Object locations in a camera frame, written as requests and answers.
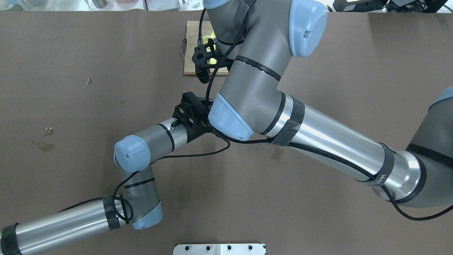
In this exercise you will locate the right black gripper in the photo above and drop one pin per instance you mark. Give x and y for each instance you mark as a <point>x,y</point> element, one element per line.
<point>211,44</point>

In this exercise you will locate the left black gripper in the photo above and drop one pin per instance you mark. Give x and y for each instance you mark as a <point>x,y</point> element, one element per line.
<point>200,123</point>

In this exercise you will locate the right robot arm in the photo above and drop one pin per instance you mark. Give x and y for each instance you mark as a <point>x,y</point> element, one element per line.
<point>369,94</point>

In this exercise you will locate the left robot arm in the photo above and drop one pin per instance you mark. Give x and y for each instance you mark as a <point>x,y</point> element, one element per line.
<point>135,201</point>

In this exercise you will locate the small steel cup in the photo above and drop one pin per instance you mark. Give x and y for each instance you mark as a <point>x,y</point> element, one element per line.
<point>99,4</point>

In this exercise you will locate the yellow plastic knife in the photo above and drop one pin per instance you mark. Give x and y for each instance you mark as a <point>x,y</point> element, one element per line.
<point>213,37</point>

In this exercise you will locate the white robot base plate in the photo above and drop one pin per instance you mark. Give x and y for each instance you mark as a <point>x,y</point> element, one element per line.
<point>220,249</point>

